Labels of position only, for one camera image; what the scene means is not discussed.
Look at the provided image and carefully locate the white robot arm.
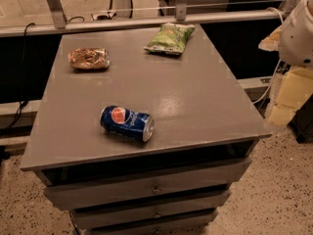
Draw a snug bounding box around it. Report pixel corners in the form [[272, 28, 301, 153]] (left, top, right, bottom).
[[258, 0, 313, 126]]

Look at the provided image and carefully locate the grey drawer cabinet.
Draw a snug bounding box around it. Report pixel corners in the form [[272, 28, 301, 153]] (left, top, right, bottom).
[[21, 28, 268, 235]]

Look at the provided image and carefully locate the brown snack bag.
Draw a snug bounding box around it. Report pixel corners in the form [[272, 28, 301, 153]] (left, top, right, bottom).
[[68, 48, 110, 70]]

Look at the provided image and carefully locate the floor power outlet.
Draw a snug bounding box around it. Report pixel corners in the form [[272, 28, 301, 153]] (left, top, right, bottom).
[[91, 12, 116, 21]]

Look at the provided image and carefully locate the middle grey drawer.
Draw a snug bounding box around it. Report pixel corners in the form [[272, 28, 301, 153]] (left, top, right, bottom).
[[71, 190, 231, 229]]

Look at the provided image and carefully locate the black wall cable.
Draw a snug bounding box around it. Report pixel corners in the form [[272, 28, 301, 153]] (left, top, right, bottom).
[[0, 22, 36, 132]]

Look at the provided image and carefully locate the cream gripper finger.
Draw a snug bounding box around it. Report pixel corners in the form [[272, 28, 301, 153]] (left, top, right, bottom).
[[258, 26, 282, 52], [268, 67, 313, 126]]

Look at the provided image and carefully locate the top grey drawer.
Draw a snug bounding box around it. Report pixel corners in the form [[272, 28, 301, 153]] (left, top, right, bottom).
[[44, 157, 251, 211]]

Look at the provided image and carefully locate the green jalapeno chip bag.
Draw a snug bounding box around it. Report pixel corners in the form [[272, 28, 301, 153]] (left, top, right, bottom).
[[144, 23, 195, 55]]

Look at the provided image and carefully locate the bottom grey drawer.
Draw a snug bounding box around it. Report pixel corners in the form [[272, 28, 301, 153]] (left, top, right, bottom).
[[88, 209, 217, 235]]

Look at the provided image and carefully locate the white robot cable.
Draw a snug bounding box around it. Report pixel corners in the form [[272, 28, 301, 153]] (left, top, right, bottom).
[[252, 7, 286, 106]]

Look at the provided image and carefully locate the grey metal railing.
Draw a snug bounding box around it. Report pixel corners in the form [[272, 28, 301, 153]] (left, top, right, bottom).
[[0, 0, 299, 37]]

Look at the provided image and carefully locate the blue pepsi can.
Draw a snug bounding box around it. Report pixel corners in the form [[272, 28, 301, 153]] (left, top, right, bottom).
[[100, 106, 155, 142]]

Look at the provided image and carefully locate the grey drawer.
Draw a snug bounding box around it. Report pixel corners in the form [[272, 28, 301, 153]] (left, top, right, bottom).
[[71, 190, 231, 229], [44, 157, 251, 211], [88, 209, 217, 235]]

